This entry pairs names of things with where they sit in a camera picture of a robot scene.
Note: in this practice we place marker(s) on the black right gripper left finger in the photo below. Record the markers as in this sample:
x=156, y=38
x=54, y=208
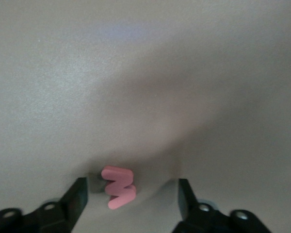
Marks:
x=68, y=208

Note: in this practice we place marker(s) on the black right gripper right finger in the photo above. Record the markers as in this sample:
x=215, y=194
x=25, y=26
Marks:
x=191, y=206

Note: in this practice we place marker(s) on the pink foam letter w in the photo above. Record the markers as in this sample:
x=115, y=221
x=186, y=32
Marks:
x=120, y=188

